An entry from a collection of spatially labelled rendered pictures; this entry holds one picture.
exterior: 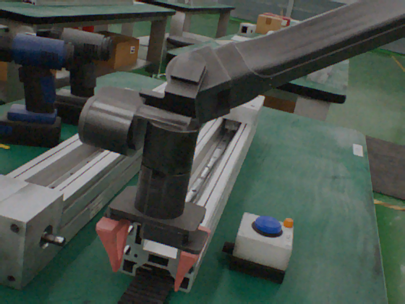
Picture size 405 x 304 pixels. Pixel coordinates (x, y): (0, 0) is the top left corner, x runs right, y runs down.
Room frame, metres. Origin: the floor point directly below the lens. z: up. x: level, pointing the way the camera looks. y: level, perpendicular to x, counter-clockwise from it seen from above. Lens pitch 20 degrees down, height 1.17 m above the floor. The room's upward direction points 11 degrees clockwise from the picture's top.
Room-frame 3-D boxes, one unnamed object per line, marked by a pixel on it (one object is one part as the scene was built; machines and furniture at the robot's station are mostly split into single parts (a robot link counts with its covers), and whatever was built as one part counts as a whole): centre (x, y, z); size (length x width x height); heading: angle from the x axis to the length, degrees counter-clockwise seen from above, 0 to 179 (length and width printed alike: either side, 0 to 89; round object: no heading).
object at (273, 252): (0.64, -0.11, 0.81); 0.10 x 0.08 x 0.06; 81
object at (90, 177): (0.96, 0.15, 0.82); 0.80 x 0.10 x 0.09; 171
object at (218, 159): (0.93, -0.04, 0.82); 0.80 x 0.10 x 0.09; 171
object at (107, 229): (0.50, 0.06, 0.86); 0.07 x 0.07 x 0.09; 80
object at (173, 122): (0.49, 0.04, 1.00); 0.07 x 0.06 x 0.07; 78
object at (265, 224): (0.64, -0.12, 0.84); 0.04 x 0.04 x 0.02
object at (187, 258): (0.49, 0.01, 0.86); 0.07 x 0.07 x 0.09; 80
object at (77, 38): (1.12, 0.35, 0.89); 0.20 x 0.08 x 0.22; 95
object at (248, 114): (1.18, -0.07, 0.87); 0.16 x 0.11 x 0.07; 171
